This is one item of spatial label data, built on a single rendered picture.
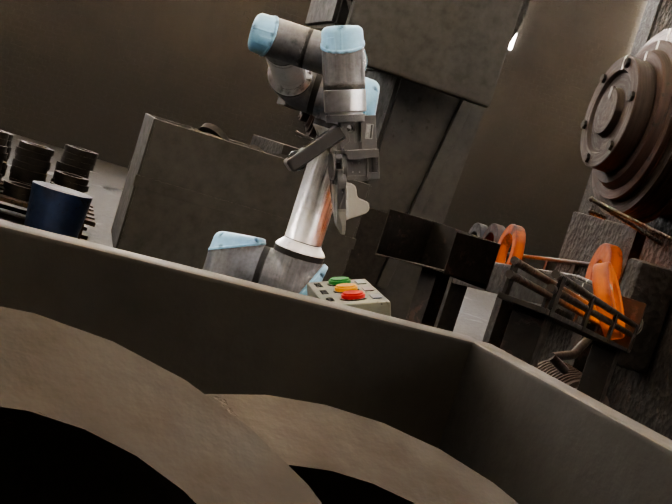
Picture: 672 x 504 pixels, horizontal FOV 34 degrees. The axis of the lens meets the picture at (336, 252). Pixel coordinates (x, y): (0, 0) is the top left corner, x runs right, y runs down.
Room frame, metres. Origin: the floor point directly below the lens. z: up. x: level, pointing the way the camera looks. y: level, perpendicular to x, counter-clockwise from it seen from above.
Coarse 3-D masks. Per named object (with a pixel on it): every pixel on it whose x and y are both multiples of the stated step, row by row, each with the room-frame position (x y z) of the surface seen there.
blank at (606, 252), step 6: (600, 246) 2.73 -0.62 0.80; (606, 246) 2.69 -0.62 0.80; (612, 246) 2.68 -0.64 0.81; (600, 252) 2.72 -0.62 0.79; (606, 252) 2.68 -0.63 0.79; (612, 252) 2.65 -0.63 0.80; (618, 252) 2.66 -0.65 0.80; (594, 258) 2.75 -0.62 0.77; (600, 258) 2.71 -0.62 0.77; (606, 258) 2.66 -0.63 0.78; (612, 258) 2.64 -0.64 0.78; (618, 258) 2.65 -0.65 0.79; (612, 264) 2.63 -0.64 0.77; (618, 264) 2.64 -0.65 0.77; (588, 270) 2.76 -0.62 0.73; (618, 270) 2.63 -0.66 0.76; (588, 276) 2.75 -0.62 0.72; (618, 276) 2.63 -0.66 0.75
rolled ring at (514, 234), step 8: (512, 224) 3.41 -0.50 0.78; (504, 232) 3.46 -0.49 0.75; (512, 232) 3.39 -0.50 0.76; (520, 232) 3.36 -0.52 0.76; (504, 240) 3.46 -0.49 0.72; (512, 240) 3.36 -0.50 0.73; (520, 240) 3.34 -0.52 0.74; (504, 248) 3.47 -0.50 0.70; (512, 248) 3.34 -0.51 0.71; (520, 248) 3.33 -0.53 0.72; (504, 256) 3.47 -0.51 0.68; (512, 256) 3.32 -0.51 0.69; (520, 256) 3.32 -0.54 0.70
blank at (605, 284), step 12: (600, 264) 2.18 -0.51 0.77; (600, 276) 2.14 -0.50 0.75; (612, 276) 2.18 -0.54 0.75; (600, 288) 2.13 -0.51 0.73; (612, 288) 2.15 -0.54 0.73; (612, 300) 2.12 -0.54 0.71; (600, 312) 2.12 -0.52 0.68; (600, 324) 2.13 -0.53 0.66; (624, 324) 2.21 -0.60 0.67; (612, 336) 2.15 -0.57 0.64
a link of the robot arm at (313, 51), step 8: (312, 32) 2.03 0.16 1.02; (320, 32) 2.04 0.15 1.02; (312, 40) 2.02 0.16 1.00; (320, 40) 2.02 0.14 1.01; (312, 48) 2.02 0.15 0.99; (320, 48) 2.02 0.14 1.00; (304, 56) 2.02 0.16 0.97; (312, 56) 2.02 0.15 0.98; (320, 56) 2.02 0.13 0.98; (304, 64) 2.04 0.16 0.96; (312, 64) 2.03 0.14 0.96; (320, 64) 2.03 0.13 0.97; (320, 72) 2.04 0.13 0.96
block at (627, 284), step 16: (624, 272) 2.50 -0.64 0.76; (640, 272) 2.43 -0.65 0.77; (656, 272) 2.43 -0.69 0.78; (624, 288) 2.47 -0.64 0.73; (640, 288) 2.43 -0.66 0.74; (656, 288) 2.44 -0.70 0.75; (656, 304) 2.44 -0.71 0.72; (656, 320) 2.44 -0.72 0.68; (640, 336) 2.44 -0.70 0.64; (656, 336) 2.44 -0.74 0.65; (624, 352) 2.43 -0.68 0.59; (640, 352) 2.44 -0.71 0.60; (640, 368) 2.44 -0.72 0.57
